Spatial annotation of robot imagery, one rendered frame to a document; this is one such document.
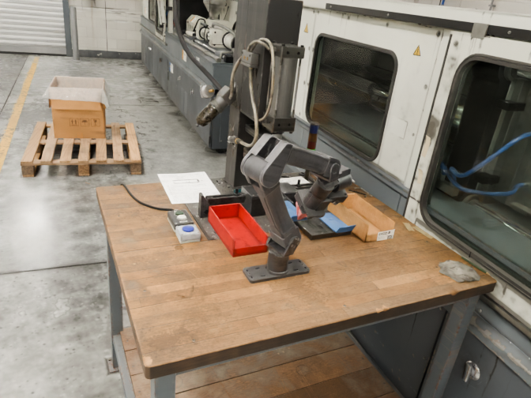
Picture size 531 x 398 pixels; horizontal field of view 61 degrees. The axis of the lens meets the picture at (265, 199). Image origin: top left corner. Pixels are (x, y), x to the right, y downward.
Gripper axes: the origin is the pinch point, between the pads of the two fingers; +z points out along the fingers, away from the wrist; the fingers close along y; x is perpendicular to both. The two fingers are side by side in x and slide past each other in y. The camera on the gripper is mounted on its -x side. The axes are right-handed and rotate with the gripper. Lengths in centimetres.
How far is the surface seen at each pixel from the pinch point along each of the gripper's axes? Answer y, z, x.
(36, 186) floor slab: 181, 230, 74
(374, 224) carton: -2.3, 8.2, -36.6
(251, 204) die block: 16.2, 15.6, 6.7
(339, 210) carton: 6.6, 10.1, -25.2
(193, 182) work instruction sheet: 43, 39, 17
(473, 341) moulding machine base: -51, 12, -58
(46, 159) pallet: 209, 229, 65
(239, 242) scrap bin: -0.7, 11.6, 18.1
